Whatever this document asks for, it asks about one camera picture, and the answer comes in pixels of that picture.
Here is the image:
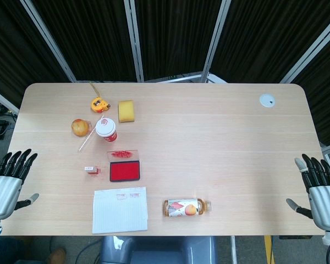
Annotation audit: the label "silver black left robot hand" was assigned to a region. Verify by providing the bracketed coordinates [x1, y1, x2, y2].
[0, 148, 40, 221]

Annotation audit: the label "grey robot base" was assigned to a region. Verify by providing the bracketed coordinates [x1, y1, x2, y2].
[98, 235, 218, 264]

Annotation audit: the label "peach tea plastic bottle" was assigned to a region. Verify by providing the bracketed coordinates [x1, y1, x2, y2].
[162, 197, 212, 218]

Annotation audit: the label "red paper cup white lid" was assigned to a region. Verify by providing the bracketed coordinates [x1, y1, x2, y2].
[95, 117, 118, 144]

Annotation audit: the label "clear wrapped straw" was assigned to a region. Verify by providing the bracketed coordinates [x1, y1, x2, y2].
[78, 115, 104, 152]

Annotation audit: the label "black partition panel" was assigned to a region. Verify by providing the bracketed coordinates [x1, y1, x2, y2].
[134, 0, 223, 82]
[0, 0, 72, 109]
[32, 0, 138, 83]
[210, 0, 330, 83]
[293, 35, 330, 146]

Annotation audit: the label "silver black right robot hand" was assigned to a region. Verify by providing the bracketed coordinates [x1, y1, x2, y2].
[285, 153, 330, 230]

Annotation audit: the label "white table leg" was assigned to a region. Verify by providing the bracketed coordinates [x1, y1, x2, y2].
[230, 235, 238, 264]

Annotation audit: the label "yellow tape measure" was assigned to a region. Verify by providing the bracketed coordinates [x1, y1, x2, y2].
[89, 81, 112, 113]

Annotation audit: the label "red ink pad clear lid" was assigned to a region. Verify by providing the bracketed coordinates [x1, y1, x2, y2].
[107, 150, 141, 183]

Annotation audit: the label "orange peach fruit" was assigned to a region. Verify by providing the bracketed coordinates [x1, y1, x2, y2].
[71, 118, 91, 137]

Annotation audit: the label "brown shoe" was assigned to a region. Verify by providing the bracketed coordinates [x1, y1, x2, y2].
[49, 247, 67, 264]

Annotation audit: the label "yellow sponge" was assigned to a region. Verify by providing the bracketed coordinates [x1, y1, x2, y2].
[118, 100, 136, 123]

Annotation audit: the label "white round cable grommet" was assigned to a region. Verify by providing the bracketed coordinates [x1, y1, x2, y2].
[258, 93, 276, 108]

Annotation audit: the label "yellow table leg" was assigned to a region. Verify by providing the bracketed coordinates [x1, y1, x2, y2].
[265, 235, 274, 264]

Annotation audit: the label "white lined notepad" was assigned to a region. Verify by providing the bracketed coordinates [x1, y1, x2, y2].
[92, 186, 149, 234]

